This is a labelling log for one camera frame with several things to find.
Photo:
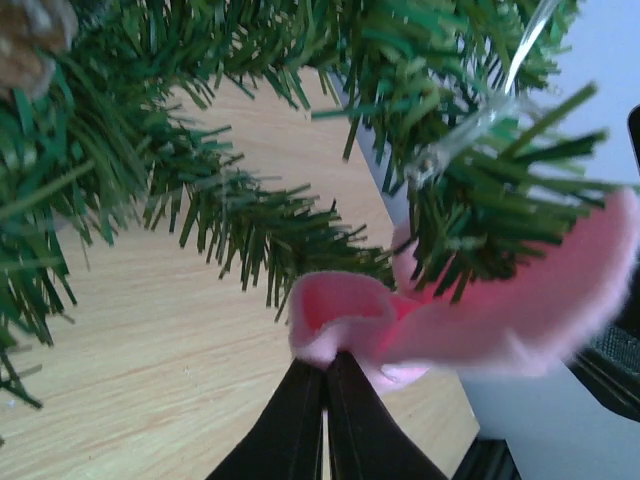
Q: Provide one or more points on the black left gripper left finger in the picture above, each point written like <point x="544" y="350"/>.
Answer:
<point x="286" y="441"/>

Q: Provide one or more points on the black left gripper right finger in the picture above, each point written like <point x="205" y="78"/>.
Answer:
<point x="364" y="440"/>

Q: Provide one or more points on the pink felt ornament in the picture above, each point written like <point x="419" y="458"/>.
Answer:
<point x="524" y="326"/>

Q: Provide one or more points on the small green christmas tree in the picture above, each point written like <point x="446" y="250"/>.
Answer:
<point x="284" y="138"/>

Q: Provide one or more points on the pine cone ornament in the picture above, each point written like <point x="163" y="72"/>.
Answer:
<point x="31" y="31"/>

